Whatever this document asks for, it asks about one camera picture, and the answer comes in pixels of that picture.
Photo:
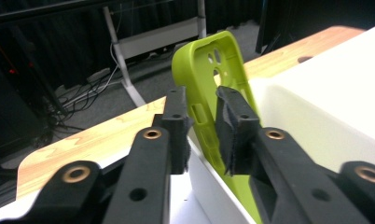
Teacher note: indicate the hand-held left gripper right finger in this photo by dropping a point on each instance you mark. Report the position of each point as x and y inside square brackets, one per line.
[238, 140]

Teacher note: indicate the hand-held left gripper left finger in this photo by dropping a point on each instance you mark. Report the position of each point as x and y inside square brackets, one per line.
[176, 140]

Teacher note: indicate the green phone case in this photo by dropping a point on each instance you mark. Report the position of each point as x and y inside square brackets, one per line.
[188, 65]

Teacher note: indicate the white plastic storage bin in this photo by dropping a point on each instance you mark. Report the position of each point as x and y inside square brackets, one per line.
[316, 124]

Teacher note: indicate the white metal stand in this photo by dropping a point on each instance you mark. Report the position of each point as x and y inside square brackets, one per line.
[157, 37]

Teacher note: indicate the black metal stand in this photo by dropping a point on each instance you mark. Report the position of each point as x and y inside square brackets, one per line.
[268, 28]

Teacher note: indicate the white table board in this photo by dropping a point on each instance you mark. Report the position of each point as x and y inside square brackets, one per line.
[347, 62]

